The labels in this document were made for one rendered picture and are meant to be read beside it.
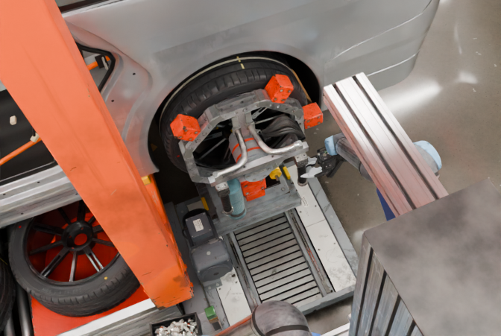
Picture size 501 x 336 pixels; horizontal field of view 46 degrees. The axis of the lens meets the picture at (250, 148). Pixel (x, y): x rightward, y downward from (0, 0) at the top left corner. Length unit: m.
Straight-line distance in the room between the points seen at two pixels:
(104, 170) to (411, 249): 0.94
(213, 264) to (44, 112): 1.54
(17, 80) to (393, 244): 0.85
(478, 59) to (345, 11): 1.87
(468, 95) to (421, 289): 2.94
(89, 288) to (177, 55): 1.17
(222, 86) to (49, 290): 1.22
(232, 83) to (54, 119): 1.03
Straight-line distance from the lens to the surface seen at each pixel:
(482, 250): 1.06
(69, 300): 2.82
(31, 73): 1.37
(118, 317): 2.83
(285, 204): 3.17
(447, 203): 1.08
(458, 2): 4.43
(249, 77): 2.37
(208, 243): 2.85
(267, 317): 1.60
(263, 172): 2.49
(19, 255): 3.00
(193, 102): 2.37
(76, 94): 1.44
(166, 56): 2.16
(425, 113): 3.75
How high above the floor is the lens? 2.96
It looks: 56 degrees down
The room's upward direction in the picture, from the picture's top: 10 degrees counter-clockwise
